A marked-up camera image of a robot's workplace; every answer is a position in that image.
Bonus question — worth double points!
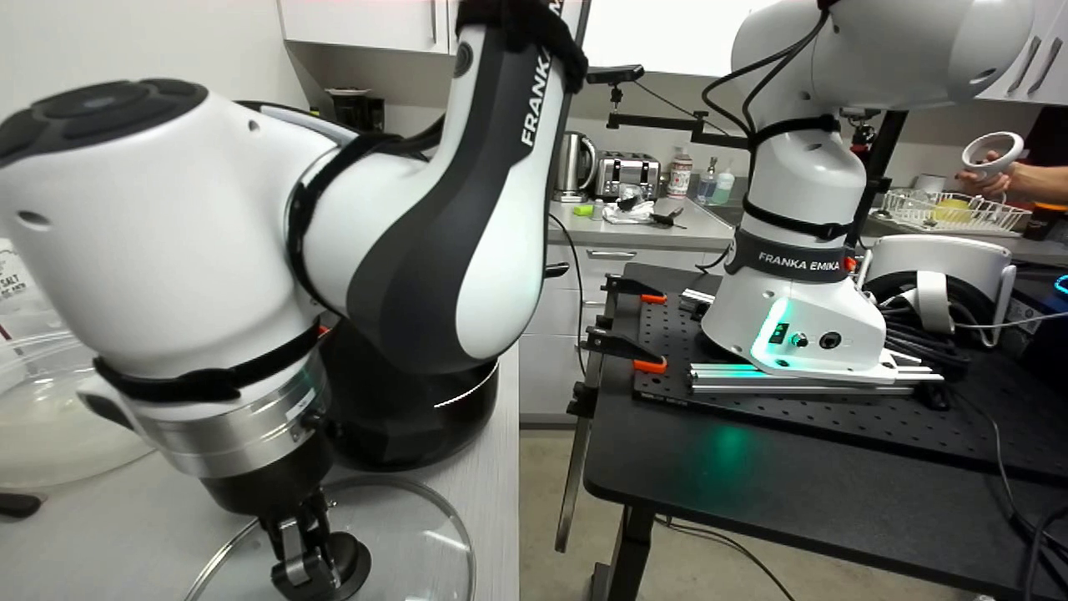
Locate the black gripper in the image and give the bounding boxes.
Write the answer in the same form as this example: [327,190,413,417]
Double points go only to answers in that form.
[202,433,339,593]

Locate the glass lid with black knob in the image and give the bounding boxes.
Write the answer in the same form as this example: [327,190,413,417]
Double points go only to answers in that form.
[179,473,477,601]

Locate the person's forearm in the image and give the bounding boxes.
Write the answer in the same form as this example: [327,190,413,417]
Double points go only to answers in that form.
[1009,155,1068,216]

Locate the person's hand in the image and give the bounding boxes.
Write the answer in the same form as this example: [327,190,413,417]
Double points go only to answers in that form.
[950,155,1025,205]

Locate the black cooking pot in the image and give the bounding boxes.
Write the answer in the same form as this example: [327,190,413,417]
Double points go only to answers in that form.
[318,326,505,473]

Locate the clear plastic container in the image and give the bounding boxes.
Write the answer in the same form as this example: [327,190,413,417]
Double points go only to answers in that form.
[0,331,161,494]

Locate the white labelled box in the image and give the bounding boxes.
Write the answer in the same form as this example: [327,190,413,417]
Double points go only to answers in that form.
[0,236,41,342]

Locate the steel kettle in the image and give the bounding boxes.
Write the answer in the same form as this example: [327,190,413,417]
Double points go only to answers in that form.
[555,126,605,205]

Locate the silver toaster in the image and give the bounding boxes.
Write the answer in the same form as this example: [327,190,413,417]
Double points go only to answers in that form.
[593,150,666,203]

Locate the black perforated robot table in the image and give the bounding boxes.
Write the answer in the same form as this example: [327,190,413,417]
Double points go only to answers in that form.
[569,260,1068,601]

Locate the white headset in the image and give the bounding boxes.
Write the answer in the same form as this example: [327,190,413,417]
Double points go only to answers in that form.
[862,229,1020,340]

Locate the white dish rack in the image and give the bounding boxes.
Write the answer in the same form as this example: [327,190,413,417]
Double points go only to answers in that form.
[879,179,1033,241]

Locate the white cup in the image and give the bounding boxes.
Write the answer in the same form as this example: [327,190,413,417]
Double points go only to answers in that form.
[953,126,1030,179]

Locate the black clamp with orange handle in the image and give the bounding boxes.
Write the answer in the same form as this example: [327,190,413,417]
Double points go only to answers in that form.
[574,325,673,385]
[596,271,673,309]

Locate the aluminium rail bars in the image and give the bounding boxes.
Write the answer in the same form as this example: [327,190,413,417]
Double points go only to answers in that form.
[683,350,950,401]

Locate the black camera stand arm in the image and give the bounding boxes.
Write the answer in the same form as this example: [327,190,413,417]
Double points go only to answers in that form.
[585,59,761,150]

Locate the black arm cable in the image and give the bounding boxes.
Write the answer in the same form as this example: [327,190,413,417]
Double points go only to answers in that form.
[696,37,826,142]

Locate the white wall cabinet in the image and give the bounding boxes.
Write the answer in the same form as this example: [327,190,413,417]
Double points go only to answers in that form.
[973,0,1068,110]

